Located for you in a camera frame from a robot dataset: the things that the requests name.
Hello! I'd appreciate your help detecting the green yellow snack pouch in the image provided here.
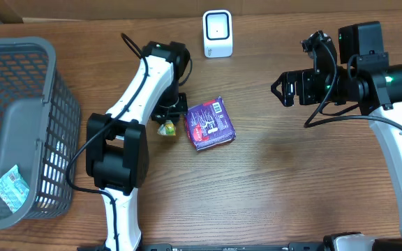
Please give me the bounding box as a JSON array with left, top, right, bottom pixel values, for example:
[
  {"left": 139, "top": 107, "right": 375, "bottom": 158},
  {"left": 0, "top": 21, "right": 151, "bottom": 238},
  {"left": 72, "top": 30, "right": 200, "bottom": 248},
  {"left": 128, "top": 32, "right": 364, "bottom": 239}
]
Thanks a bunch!
[{"left": 157, "top": 120, "right": 176, "bottom": 136}]

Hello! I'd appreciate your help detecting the purple snack packet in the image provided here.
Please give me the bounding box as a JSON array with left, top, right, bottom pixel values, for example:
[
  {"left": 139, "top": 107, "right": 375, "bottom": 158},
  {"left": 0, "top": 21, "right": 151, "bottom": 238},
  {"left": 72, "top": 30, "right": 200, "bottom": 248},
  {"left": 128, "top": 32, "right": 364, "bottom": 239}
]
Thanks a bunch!
[{"left": 184, "top": 96, "right": 236, "bottom": 151}]

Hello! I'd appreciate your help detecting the white barcode scanner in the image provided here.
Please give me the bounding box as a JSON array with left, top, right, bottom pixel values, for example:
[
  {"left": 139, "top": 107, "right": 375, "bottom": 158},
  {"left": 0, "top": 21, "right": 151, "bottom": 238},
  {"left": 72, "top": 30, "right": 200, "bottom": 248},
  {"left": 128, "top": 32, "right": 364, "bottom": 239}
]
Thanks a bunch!
[{"left": 202, "top": 10, "right": 233, "bottom": 58}]

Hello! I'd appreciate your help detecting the teal snack packet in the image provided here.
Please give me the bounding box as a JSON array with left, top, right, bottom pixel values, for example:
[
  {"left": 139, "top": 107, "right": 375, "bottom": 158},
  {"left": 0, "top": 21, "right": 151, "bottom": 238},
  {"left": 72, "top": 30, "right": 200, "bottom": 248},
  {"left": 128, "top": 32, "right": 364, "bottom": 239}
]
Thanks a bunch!
[{"left": 0, "top": 165, "right": 29, "bottom": 213}]

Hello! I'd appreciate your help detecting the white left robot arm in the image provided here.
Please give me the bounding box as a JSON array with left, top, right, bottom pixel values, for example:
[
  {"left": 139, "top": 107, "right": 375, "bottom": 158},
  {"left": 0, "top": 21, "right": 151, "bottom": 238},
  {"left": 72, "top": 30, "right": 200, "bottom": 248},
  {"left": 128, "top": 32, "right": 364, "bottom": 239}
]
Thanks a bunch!
[{"left": 86, "top": 41, "right": 191, "bottom": 250}]

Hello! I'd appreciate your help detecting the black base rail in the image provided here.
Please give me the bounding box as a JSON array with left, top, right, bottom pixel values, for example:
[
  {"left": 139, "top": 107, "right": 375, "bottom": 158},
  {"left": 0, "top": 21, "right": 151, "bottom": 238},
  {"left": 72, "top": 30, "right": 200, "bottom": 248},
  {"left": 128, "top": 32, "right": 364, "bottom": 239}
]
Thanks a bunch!
[{"left": 77, "top": 231, "right": 402, "bottom": 251}]

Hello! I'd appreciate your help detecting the grey plastic mesh basket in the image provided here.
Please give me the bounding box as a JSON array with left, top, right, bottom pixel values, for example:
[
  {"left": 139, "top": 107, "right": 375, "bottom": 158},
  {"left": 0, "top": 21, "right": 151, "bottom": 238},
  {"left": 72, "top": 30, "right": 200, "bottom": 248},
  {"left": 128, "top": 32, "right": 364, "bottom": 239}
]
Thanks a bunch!
[{"left": 0, "top": 37, "right": 82, "bottom": 229}]

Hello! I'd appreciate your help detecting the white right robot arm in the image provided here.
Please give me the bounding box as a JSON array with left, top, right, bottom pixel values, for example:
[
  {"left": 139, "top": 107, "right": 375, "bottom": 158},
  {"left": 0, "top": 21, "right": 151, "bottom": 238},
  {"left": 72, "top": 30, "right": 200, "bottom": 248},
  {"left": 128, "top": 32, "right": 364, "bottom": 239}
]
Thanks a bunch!
[{"left": 271, "top": 21, "right": 402, "bottom": 250}]

